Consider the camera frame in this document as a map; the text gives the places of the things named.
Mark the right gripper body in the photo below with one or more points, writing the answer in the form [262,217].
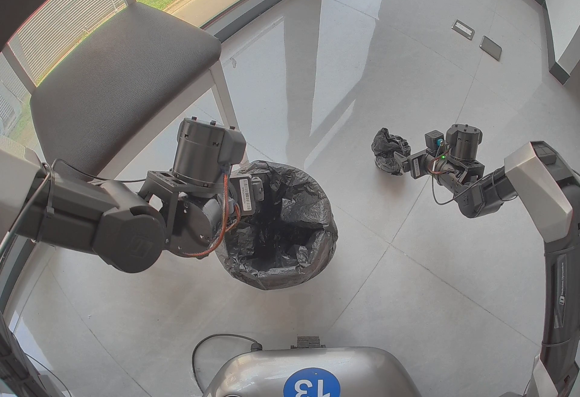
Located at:
[419,165]

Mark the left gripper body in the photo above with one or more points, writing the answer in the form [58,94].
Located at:
[239,193]

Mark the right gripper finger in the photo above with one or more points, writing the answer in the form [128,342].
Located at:
[404,159]

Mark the black plastic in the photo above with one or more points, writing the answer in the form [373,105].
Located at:
[385,150]

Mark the black plastic bag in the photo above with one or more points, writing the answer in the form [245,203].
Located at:
[312,214]

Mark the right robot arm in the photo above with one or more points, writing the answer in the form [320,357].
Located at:
[539,186]

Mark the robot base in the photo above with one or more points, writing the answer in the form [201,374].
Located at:
[362,368]

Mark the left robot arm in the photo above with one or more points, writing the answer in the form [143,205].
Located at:
[90,218]

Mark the grey chair with white legs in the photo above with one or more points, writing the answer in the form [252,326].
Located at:
[127,60]

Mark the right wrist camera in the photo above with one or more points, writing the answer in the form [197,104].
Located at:
[434,139]

